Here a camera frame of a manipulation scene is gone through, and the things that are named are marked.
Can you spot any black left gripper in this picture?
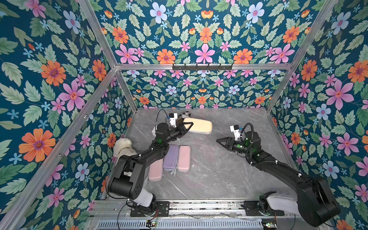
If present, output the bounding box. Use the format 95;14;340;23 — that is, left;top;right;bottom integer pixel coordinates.
162;123;192;145

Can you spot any pink-edged grey case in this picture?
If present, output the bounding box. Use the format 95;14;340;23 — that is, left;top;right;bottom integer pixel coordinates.
177;146;191;173

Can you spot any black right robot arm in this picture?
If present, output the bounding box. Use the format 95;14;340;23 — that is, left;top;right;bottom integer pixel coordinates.
216;131;341;227

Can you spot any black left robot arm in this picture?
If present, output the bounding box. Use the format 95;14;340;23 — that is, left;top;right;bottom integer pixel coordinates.
106;122;194;199

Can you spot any closed white umbrella case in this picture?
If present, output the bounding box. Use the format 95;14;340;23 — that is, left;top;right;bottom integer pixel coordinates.
152;127;156;138

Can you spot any cream plush teddy bear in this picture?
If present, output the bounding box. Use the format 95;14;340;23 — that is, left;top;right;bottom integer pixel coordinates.
113;138;137;166

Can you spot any white ventilation grille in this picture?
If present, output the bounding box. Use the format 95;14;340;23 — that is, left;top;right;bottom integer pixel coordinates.
96;218;264;230

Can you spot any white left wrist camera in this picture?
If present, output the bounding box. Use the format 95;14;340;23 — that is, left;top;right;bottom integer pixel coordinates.
169;113;178;128

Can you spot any metal hook rail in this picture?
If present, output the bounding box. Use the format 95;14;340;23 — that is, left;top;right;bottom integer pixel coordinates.
172;64;233;71

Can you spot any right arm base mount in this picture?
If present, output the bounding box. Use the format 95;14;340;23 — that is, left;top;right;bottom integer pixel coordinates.
241;191;300;216

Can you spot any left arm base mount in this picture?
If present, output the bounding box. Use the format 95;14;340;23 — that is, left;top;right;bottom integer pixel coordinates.
130;190;170;218

